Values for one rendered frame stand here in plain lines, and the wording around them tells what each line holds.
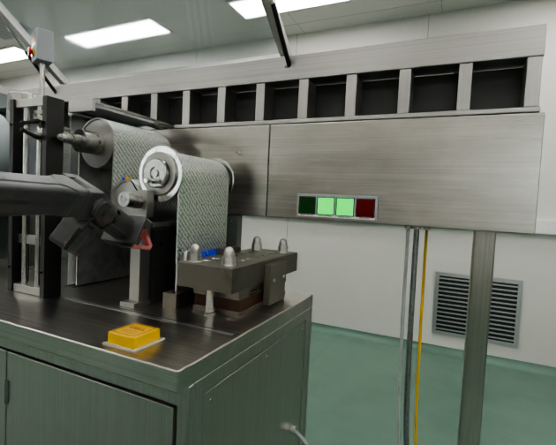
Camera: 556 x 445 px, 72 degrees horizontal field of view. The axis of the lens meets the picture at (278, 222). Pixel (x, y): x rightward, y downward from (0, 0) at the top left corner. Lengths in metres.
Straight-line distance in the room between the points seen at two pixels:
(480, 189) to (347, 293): 2.65
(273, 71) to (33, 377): 1.05
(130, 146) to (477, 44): 1.00
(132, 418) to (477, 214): 0.92
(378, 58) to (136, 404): 1.05
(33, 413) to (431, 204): 1.09
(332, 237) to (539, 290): 1.66
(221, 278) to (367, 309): 2.80
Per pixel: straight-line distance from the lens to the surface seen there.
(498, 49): 1.20
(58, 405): 1.02
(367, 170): 1.15
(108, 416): 0.91
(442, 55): 1.20
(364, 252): 3.56
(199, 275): 0.96
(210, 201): 1.15
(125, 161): 1.24
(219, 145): 1.37
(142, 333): 0.82
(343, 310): 3.70
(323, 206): 1.18
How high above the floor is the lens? 1.19
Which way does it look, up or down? 3 degrees down
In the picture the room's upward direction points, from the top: 3 degrees clockwise
